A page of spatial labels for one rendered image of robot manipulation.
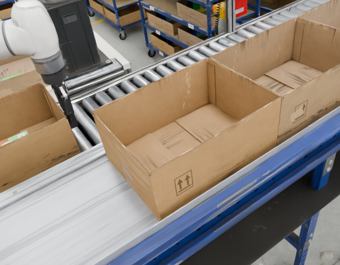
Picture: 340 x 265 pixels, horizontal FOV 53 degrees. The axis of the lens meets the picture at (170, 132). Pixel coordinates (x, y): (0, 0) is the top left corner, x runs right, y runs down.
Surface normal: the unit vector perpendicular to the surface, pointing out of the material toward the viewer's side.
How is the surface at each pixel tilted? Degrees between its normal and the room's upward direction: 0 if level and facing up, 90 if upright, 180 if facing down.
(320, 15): 90
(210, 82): 90
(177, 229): 0
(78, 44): 90
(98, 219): 0
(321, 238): 0
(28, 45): 95
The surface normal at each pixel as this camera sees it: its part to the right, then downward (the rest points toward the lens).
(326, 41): -0.82, 0.44
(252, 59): 0.56, 0.47
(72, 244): -0.12, -0.75
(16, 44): 0.11, 0.68
